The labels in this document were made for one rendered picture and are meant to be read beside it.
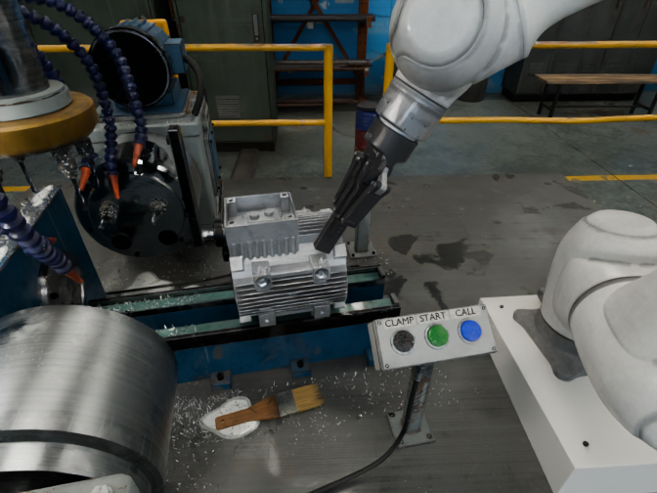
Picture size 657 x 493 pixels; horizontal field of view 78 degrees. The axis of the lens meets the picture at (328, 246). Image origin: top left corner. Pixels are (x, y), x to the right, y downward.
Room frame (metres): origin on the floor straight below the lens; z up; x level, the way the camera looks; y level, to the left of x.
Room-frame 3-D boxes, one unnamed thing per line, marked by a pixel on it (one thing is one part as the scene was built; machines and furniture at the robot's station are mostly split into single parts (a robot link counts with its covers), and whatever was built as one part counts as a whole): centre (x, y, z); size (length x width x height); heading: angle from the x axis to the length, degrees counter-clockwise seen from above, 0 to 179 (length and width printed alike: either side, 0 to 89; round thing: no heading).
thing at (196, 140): (1.15, 0.49, 0.99); 0.35 x 0.31 x 0.37; 11
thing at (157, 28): (1.19, 0.47, 1.16); 0.33 x 0.26 x 0.42; 11
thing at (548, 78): (4.62, -2.99, 0.22); 1.40 x 0.33 x 0.43; 90
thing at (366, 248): (0.96, -0.09, 1.01); 0.08 x 0.08 x 0.42; 11
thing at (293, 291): (0.62, 0.08, 1.01); 0.20 x 0.19 x 0.19; 102
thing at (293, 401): (0.45, 0.11, 0.80); 0.21 x 0.05 x 0.01; 109
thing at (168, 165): (0.89, 0.44, 1.04); 0.41 x 0.25 x 0.25; 11
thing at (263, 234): (0.61, 0.12, 1.11); 0.12 x 0.11 x 0.07; 102
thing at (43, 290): (0.54, 0.47, 1.02); 0.15 x 0.02 x 0.15; 11
